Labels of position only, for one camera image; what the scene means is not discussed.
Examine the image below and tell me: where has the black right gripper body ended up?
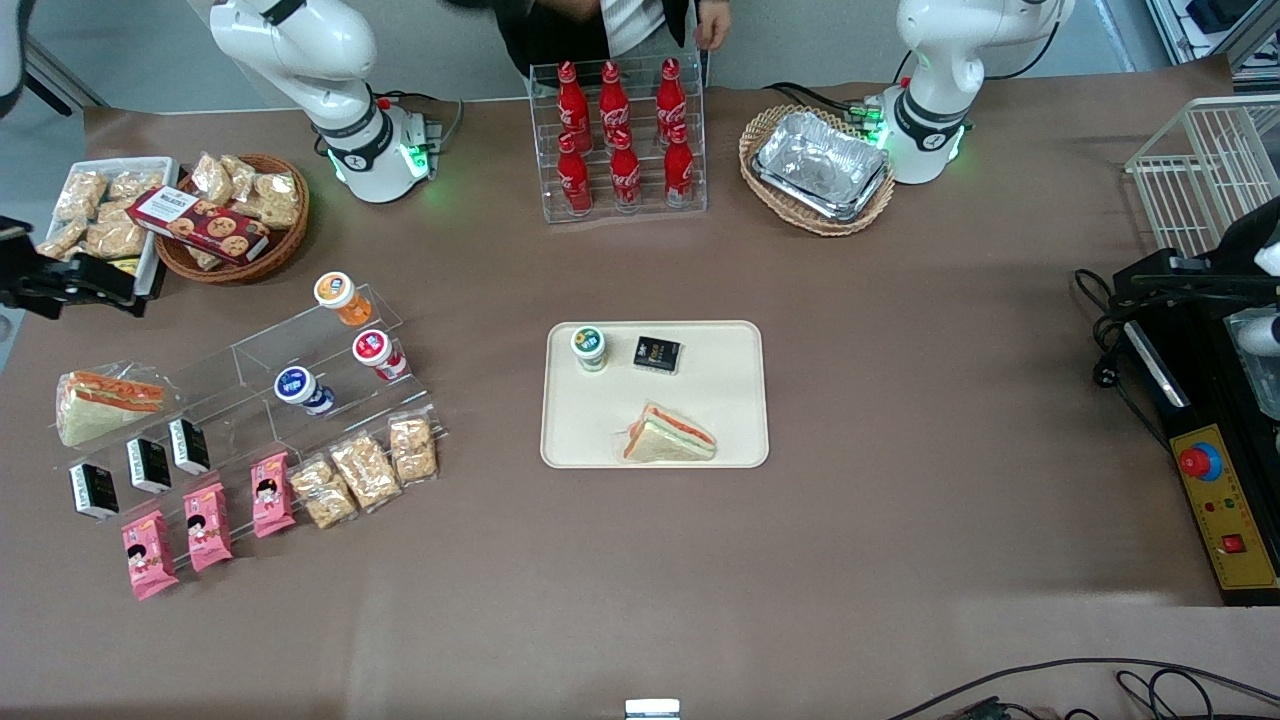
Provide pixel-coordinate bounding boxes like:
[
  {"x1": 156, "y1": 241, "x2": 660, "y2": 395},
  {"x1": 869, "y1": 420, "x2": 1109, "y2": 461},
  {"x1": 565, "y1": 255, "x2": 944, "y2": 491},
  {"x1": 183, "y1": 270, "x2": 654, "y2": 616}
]
[{"x1": 0, "y1": 238, "x2": 63, "y2": 313}]

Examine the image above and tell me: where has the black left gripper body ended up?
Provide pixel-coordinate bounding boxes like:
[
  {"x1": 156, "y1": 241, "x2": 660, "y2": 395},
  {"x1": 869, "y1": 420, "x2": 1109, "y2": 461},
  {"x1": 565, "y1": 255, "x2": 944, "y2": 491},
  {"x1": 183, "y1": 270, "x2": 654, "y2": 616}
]
[{"x1": 1214, "y1": 198, "x2": 1280, "y2": 287}]

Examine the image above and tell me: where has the green gum bottle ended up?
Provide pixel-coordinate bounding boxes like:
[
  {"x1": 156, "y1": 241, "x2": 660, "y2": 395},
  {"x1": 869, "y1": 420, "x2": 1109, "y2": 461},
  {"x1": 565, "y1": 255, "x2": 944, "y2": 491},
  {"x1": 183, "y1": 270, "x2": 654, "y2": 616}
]
[{"x1": 570, "y1": 325, "x2": 609, "y2": 374}]

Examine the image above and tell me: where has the blue gum bottle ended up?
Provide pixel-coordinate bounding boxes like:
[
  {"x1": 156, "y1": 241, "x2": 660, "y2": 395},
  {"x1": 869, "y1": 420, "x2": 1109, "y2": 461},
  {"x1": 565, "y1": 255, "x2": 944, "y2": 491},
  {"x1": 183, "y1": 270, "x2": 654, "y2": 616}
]
[{"x1": 273, "y1": 366, "x2": 338, "y2": 417}]

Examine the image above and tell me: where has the orange gum bottle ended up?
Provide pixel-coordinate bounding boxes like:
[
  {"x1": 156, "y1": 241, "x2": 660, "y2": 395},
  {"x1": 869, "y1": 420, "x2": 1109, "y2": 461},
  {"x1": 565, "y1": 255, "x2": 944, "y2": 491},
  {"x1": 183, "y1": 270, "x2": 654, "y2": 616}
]
[{"x1": 313, "y1": 271, "x2": 375, "y2": 328}]

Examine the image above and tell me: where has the red gum bottle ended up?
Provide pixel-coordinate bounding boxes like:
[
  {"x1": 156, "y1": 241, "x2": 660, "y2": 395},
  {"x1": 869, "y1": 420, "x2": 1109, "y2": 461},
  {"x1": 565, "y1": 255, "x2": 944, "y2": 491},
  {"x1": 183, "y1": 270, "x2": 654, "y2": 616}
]
[{"x1": 351, "y1": 329, "x2": 410, "y2": 383}]

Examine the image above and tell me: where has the silver foil tray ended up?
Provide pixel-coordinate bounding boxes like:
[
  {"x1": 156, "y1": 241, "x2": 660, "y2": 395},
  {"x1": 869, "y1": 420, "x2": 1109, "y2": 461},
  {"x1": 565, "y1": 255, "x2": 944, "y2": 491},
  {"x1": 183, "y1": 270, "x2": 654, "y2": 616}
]
[
  {"x1": 760, "y1": 170, "x2": 894, "y2": 225},
  {"x1": 752, "y1": 110, "x2": 891, "y2": 216}
]

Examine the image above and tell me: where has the beige plastic tray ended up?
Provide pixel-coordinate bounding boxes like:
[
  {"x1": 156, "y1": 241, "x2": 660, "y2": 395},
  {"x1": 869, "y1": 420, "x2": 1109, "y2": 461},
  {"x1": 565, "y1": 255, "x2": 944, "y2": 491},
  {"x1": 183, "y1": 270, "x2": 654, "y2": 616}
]
[{"x1": 540, "y1": 320, "x2": 771, "y2": 470}]

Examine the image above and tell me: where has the bystander bare hand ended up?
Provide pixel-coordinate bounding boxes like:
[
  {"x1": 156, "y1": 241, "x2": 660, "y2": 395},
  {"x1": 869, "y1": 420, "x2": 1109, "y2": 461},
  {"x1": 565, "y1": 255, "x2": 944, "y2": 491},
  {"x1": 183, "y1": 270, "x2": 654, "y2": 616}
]
[{"x1": 696, "y1": 0, "x2": 732, "y2": 52}]

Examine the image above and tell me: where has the white rectangular bin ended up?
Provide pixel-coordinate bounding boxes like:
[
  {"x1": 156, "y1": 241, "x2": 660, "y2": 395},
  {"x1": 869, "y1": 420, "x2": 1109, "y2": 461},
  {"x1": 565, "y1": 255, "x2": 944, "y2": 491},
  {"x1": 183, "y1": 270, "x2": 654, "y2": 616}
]
[{"x1": 40, "y1": 157, "x2": 181, "y2": 301}]

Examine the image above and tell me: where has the red cookie box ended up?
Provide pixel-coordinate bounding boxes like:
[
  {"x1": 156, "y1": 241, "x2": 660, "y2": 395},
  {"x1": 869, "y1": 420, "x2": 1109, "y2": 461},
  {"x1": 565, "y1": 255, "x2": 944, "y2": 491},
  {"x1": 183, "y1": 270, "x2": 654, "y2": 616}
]
[{"x1": 127, "y1": 186, "x2": 272, "y2": 266}]

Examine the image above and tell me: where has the wrapped triangle sandwich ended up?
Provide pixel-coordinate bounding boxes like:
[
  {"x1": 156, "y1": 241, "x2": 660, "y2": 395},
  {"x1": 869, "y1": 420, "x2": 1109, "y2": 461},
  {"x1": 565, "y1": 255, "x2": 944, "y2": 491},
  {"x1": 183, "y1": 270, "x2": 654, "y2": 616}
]
[
  {"x1": 614, "y1": 402, "x2": 719, "y2": 465},
  {"x1": 55, "y1": 367, "x2": 170, "y2": 448}
]

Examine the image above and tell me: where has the clear acrylic stepped shelf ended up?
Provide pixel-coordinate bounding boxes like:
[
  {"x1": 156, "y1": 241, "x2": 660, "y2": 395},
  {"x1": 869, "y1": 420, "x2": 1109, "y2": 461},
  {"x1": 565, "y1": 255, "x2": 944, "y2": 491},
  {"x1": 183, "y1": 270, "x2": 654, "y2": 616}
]
[{"x1": 95, "y1": 283, "x2": 448, "y2": 563}]

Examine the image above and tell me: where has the round wicker basket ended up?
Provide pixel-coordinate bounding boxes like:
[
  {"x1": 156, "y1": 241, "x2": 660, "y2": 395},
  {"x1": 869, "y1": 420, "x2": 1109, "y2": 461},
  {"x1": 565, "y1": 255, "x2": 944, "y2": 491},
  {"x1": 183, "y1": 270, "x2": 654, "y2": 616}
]
[{"x1": 155, "y1": 153, "x2": 311, "y2": 288}]

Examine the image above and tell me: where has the black yellow control box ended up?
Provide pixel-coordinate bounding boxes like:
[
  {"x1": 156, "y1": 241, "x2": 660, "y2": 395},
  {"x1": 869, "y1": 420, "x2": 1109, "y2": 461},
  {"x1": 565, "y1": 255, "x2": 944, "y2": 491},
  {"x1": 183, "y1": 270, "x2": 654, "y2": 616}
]
[{"x1": 1120, "y1": 290, "x2": 1280, "y2": 608}]

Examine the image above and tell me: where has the pink snack packet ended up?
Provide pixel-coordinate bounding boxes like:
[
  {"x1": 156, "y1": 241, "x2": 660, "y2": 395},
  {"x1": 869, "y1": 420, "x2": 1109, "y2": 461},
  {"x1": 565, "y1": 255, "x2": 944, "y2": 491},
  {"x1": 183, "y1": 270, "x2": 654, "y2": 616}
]
[
  {"x1": 182, "y1": 482, "x2": 234, "y2": 574},
  {"x1": 250, "y1": 451, "x2": 298, "y2": 540},
  {"x1": 121, "y1": 509, "x2": 181, "y2": 602}
]

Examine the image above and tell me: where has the brown table cover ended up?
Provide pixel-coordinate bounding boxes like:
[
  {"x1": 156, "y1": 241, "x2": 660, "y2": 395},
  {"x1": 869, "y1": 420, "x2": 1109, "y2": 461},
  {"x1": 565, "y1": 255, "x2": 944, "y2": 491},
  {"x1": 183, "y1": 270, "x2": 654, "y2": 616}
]
[{"x1": 0, "y1": 55, "x2": 1280, "y2": 720}]

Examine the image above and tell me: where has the clear rice cracker packet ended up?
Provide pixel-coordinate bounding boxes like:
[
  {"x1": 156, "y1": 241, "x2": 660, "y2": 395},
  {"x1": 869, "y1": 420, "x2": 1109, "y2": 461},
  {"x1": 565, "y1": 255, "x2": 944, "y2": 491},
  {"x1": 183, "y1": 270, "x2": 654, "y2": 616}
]
[
  {"x1": 387, "y1": 413, "x2": 441, "y2": 488},
  {"x1": 329, "y1": 431, "x2": 403, "y2": 515},
  {"x1": 289, "y1": 455, "x2": 359, "y2": 531}
]

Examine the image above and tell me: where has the oval wicker basket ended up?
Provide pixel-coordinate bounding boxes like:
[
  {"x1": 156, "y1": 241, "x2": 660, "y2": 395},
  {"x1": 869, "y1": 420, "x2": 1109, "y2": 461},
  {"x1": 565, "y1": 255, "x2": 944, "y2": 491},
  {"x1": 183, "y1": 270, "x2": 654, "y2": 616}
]
[{"x1": 739, "y1": 104, "x2": 897, "y2": 238}]

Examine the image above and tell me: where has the red cola bottle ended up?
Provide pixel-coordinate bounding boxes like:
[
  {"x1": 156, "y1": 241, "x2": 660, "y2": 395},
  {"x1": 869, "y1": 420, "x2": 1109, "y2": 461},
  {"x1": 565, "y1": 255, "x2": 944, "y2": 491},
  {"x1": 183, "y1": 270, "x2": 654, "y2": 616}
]
[
  {"x1": 556, "y1": 60, "x2": 592, "y2": 151},
  {"x1": 556, "y1": 132, "x2": 595, "y2": 217},
  {"x1": 655, "y1": 57, "x2": 689, "y2": 142},
  {"x1": 608, "y1": 128, "x2": 644, "y2": 212},
  {"x1": 662, "y1": 122, "x2": 696, "y2": 209},
  {"x1": 598, "y1": 60, "x2": 632, "y2": 147}
]

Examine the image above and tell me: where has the small black box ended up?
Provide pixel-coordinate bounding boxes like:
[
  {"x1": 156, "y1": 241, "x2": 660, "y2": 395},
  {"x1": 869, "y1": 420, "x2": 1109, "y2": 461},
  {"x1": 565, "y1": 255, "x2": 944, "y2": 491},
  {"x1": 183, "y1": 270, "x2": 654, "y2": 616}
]
[{"x1": 632, "y1": 336, "x2": 685, "y2": 377}]

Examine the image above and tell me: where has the clear acrylic bottle rack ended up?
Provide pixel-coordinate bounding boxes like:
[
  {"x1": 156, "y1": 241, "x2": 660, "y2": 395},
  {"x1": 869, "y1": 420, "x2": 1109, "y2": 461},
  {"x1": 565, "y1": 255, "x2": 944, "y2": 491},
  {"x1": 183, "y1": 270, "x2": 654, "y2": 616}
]
[{"x1": 528, "y1": 55, "x2": 709, "y2": 225}]

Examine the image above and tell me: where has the person in dark clothing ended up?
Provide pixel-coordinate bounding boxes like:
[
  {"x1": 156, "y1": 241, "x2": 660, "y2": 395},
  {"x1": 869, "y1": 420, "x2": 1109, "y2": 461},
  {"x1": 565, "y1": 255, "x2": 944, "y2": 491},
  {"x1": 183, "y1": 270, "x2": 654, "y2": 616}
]
[{"x1": 440, "y1": 0, "x2": 701, "y2": 77}]

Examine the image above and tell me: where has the black power cable with plug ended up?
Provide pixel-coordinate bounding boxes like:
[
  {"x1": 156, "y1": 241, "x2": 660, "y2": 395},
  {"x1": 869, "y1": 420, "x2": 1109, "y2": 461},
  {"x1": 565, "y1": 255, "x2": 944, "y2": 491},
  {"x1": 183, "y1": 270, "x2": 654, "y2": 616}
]
[{"x1": 1073, "y1": 267, "x2": 1172, "y2": 452}]

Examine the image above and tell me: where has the white wire basket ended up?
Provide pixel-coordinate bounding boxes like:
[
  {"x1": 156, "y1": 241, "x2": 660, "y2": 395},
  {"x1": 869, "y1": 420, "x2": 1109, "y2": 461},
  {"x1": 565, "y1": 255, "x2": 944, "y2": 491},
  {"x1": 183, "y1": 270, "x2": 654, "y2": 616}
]
[{"x1": 1125, "y1": 95, "x2": 1280, "y2": 261}]

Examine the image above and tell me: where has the aluminium frame rack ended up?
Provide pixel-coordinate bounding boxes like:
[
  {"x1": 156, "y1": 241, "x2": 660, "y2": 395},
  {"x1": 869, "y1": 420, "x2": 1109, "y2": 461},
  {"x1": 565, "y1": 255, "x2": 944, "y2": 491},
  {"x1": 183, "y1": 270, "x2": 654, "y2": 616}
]
[{"x1": 1145, "y1": 0, "x2": 1280, "y2": 84}]

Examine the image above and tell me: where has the grey metal frame bar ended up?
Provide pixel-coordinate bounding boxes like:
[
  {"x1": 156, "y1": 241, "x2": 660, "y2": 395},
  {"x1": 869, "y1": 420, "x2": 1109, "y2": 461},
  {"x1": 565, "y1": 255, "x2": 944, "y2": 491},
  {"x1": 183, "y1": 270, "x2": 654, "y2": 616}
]
[{"x1": 24, "y1": 40, "x2": 107, "y2": 110}]

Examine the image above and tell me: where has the black arm base cable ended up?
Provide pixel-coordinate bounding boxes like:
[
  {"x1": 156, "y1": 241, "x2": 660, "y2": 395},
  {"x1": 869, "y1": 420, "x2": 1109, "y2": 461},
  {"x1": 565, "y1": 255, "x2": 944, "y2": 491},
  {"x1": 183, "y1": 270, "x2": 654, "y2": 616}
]
[{"x1": 764, "y1": 81, "x2": 883, "y2": 118}]

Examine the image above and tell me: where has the looped black cable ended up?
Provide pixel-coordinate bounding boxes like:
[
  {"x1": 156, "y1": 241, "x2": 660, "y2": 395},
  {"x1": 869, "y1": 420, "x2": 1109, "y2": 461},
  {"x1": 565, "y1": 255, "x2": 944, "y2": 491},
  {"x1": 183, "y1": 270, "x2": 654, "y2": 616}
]
[{"x1": 1115, "y1": 668, "x2": 1213, "y2": 720}]

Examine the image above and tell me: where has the grey arm base cable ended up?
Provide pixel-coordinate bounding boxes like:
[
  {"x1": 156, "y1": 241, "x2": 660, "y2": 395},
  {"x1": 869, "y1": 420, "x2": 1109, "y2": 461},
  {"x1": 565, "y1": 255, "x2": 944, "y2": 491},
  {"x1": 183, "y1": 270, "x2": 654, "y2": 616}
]
[{"x1": 378, "y1": 92, "x2": 467, "y2": 153}]

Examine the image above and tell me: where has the long black cable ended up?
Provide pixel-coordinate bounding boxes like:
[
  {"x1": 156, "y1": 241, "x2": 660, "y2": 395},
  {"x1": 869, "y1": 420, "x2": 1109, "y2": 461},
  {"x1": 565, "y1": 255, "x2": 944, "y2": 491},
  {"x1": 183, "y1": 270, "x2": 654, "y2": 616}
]
[{"x1": 885, "y1": 657, "x2": 1280, "y2": 720}]

